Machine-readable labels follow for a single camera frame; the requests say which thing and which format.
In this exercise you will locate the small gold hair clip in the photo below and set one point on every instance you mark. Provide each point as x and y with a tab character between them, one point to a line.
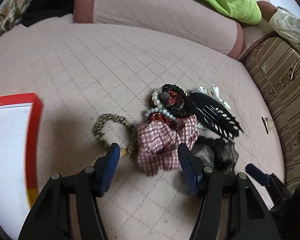
268	124

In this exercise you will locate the red dotted scrunchie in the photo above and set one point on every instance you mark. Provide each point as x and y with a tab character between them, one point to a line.
168	105

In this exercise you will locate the white dotted scrunchie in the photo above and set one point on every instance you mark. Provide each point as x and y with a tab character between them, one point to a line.
213	91

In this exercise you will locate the cream white garment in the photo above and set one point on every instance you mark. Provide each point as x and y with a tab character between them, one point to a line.
287	25

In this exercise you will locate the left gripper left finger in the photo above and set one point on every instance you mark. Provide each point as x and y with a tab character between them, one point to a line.
50	215

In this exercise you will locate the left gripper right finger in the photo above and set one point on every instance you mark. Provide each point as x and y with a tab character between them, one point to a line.
230	206

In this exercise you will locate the red shallow box tray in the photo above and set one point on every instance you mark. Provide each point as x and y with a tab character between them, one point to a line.
20	116

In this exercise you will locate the black hair comb clip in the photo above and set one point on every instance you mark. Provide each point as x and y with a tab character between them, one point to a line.
212	115

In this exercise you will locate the red white plaid scrunchie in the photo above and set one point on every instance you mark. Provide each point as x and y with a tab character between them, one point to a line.
158	144

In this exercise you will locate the pink quilted bolster pillow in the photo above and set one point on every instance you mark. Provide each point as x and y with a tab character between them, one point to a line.
193	20

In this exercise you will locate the grey furry scrunchie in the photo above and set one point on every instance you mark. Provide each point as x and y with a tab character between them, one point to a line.
217	153

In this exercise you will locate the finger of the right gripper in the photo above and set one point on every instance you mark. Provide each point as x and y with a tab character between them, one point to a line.
262	178

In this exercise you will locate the leaf patterned cloth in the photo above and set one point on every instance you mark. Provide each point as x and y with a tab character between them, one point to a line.
12	13

